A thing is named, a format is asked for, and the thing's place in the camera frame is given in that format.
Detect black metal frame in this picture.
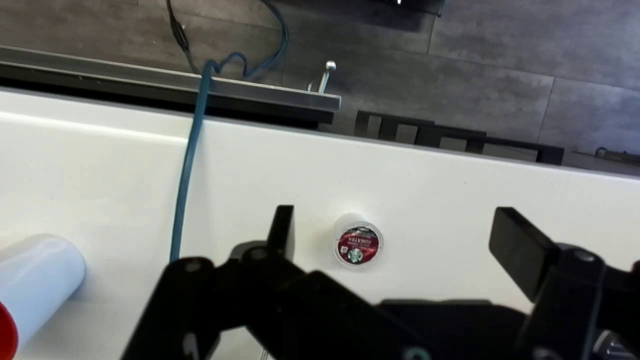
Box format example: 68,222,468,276
353,110,566,166

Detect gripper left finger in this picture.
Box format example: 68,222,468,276
120,204,426,360

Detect blue cable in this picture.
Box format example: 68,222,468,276
169,0,291,264

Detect silver metal rail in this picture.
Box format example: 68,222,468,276
0,45,342,126

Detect white coffee pod red lid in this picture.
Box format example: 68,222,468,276
333,213,385,267

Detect white cylinder with red end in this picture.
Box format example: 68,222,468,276
0,233,87,360

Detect metal rod with ball end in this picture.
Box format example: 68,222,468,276
307,60,337,95

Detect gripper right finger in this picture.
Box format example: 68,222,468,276
488,207,640,360

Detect black cable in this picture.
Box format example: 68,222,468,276
165,0,202,76

